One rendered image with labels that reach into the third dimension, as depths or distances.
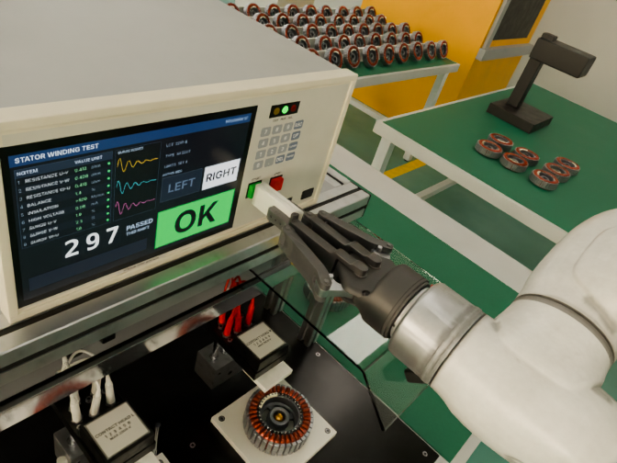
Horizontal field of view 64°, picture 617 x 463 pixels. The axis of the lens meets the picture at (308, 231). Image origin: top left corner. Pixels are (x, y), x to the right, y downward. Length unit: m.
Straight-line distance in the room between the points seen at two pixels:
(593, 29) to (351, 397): 5.03
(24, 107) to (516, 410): 0.45
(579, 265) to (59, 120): 0.47
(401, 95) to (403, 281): 3.84
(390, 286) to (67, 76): 0.35
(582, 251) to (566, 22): 5.23
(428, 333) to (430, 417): 0.57
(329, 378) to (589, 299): 0.58
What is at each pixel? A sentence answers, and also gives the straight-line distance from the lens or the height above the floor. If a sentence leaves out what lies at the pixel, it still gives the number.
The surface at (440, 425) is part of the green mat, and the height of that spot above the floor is 0.75.
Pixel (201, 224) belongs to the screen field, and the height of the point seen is 1.15.
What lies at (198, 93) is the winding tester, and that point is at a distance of 0.50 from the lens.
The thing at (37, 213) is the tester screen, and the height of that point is 1.23.
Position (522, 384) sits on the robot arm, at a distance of 0.47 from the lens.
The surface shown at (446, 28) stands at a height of 0.83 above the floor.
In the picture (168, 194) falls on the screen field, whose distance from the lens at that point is 0.53.
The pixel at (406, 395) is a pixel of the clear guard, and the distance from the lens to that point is 0.68.
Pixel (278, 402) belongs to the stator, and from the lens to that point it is 0.88.
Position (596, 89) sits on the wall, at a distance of 5.67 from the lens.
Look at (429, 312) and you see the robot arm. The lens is 0.48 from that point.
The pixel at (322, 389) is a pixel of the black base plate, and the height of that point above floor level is 0.77.
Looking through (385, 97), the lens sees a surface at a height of 0.14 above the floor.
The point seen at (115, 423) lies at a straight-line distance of 0.69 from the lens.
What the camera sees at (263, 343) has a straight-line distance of 0.79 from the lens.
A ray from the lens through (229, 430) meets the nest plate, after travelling 0.86.
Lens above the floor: 1.51
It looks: 35 degrees down
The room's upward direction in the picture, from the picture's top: 18 degrees clockwise
